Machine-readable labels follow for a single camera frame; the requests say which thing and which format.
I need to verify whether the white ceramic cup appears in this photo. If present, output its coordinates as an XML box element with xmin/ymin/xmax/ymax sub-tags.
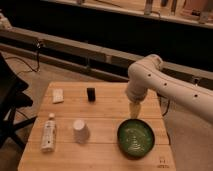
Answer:
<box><xmin>73</xmin><ymin>119</ymin><xmax>90</xmax><ymax>144</ymax></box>

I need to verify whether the black cable on floor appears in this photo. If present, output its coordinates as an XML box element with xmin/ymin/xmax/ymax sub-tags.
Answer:
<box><xmin>3</xmin><ymin>39</ymin><xmax>44</xmax><ymax>77</ymax></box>

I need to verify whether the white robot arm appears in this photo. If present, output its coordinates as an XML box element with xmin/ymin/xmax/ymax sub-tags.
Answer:
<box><xmin>126</xmin><ymin>54</ymin><xmax>213</xmax><ymax>125</ymax></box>

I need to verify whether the white eraser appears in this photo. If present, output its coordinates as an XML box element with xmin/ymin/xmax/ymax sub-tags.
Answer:
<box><xmin>52</xmin><ymin>89</ymin><xmax>64</xmax><ymax>104</ymax></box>

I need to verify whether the black rectangular block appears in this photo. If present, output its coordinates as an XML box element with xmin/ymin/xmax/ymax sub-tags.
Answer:
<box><xmin>87</xmin><ymin>87</ymin><xmax>96</xmax><ymax>102</ymax></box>

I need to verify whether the white tube bottle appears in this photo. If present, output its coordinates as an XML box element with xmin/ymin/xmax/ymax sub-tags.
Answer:
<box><xmin>41</xmin><ymin>113</ymin><xmax>56</xmax><ymax>152</ymax></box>

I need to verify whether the green ceramic bowl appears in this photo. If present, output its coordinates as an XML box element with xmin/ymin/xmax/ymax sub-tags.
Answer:
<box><xmin>117</xmin><ymin>119</ymin><xmax>155</xmax><ymax>158</ymax></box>

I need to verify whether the black office chair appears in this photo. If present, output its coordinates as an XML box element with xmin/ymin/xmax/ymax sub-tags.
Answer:
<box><xmin>0</xmin><ymin>53</ymin><xmax>36</xmax><ymax>149</ymax></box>

